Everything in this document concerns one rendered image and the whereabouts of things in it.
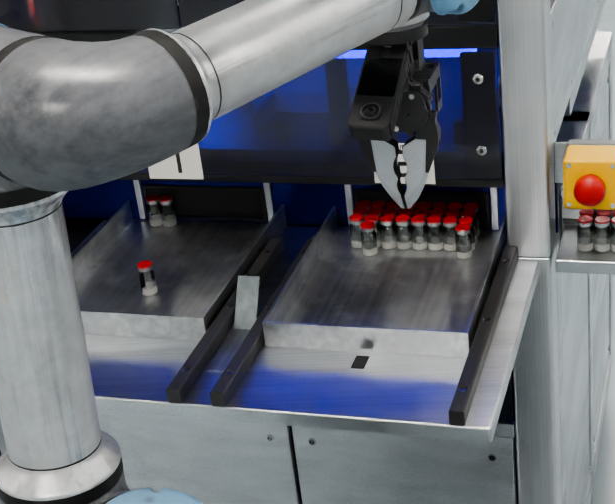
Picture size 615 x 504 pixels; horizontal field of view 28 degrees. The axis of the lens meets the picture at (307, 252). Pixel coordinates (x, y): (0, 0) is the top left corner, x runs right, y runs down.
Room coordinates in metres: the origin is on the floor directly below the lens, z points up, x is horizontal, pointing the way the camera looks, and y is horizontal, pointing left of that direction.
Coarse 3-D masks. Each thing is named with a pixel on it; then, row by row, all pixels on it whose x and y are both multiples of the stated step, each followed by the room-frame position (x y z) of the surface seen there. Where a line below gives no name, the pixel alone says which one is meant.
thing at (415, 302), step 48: (336, 240) 1.64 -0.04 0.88; (480, 240) 1.58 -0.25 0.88; (288, 288) 1.46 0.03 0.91; (336, 288) 1.49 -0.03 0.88; (384, 288) 1.48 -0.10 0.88; (432, 288) 1.46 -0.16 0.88; (480, 288) 1.39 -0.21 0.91; (288, 336) 1.36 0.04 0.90; (336, 336) 1.34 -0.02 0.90; (384, 336) 1.32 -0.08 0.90; (432, 336) 1.30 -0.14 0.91
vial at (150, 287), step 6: (144, 270) 1.54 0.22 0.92; (150, 270) 1.55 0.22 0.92; (144, 276) 1.54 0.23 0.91; (150, 276) 1.54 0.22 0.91; (144, 282) 1.54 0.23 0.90; (150, 282) 1.54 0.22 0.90; (144, 288) 1.54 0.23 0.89; (150, 288) 1.54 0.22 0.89; (156, 288) 1.55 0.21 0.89; (144, 294) 1.54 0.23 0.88; (150, 294) 1.54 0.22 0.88
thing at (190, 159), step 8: (184, 152) 1.68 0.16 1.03; (192, 152) 1.67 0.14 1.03; (168, 160) 1.69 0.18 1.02; (176, 160) 1.68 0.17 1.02; (184, 160) 1.68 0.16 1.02; (192, 160) 1.68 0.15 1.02; (200, 160) 1.67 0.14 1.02; (152, 168) 1.70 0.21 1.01; (160, 168) 1.69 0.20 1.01; (168, 168) 1.69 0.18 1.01; (176, 168) 1.69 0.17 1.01; (184, 168) 1.68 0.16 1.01; (192, 168) 1.68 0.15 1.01; (200, 168) 1.67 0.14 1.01; (152, 176) 1.70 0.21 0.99; (160, 176) 1.69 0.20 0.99; (168, 176) 1.69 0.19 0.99; (176, 176) 1.69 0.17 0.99; (184, 176) 1.68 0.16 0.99; (192, 176) 1.68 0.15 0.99; (200, 176) 1.67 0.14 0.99
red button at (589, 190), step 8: (584, 176) 1.47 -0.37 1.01; (592, 176) 1.46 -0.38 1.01; (576, 184) 1.46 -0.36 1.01; (584, 184) 1.46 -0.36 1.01; (592, 184) 1.45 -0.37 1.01; (600, 184) 1.45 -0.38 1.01; (576, 192) 1.46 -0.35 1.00; (584, 192) 1.45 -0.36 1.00; (592, 192) 1.45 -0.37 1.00; (600, 192) 1.45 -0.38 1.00; (584, 200) 1.45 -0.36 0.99; (592, 200) 1.45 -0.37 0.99; (600, 200) 1.45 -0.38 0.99
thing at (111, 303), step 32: (128, 224) 1.79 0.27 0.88; (192, 224) 1.76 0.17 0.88; (224, 224) 1.74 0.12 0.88; (256, 224) 1.73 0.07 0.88; (96, 256) 1.68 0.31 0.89; (128, 256) 1.67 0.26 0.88; (160, 256) 1.66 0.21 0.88; (192, 256) 1.65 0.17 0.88; (224, 256) 1.63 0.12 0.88; (256, 256) 1.59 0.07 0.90; (96, 288) 1.58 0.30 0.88; (128, 288) 1.57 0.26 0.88; (160, 288) 1.56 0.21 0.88; (192, 288) 1.55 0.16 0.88; (224, 288) 1.47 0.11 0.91; (96, 320) 1.45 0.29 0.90; (128, 320) 1.43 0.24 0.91; (160, 320) 1.42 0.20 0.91; (192, 320) 1.40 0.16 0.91
